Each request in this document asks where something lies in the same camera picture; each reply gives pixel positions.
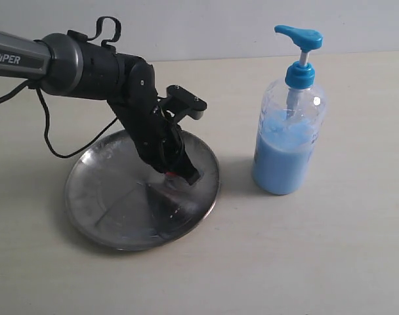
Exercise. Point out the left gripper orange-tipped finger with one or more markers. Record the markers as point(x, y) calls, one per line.
point(183, 168)

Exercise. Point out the blue soap blob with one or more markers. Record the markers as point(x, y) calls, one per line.
point(173, 182)

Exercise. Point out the left wrist camera black grey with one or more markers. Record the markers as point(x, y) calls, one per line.
point(180, 103)

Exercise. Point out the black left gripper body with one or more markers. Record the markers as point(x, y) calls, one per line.
point(156, 139)

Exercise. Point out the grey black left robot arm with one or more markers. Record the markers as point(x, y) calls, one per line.
point(71, 65)

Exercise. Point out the blue soap pump bottle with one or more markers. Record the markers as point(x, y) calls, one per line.
point(292, 113)

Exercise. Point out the round stainless steel plate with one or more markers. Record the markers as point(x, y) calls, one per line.
point(111, 198)

